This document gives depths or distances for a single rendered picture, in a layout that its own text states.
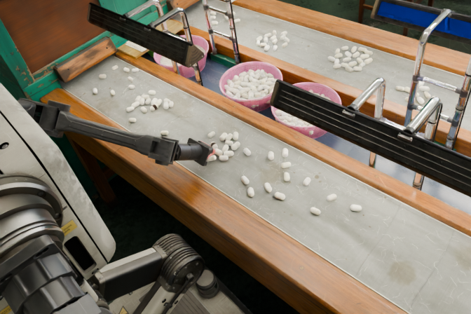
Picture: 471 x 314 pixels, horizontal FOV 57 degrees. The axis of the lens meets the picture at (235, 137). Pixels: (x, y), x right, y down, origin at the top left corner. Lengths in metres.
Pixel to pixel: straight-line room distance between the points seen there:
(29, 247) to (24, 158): 0.14
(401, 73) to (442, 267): 0.86
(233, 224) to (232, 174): 0.22
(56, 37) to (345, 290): 1.57
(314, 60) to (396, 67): 0.34
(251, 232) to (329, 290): 0.28
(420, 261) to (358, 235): 0.18
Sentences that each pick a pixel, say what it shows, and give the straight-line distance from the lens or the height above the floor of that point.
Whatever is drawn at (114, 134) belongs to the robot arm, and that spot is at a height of 0.99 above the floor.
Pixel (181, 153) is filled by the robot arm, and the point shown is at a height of 0.90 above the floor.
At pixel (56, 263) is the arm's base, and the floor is 1.38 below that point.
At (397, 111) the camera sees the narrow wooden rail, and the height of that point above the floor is 0.76.
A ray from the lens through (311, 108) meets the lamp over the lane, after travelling 1.18.
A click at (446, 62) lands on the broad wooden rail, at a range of 1.94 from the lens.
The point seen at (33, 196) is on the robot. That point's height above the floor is 1.42.
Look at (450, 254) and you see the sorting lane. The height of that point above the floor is 0.74.
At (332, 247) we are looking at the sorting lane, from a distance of 1.31.
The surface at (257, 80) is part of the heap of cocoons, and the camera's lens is 1.86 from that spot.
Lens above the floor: 1.86
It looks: 44 degrees down
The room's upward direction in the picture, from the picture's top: 11 degrees counter-clockwise
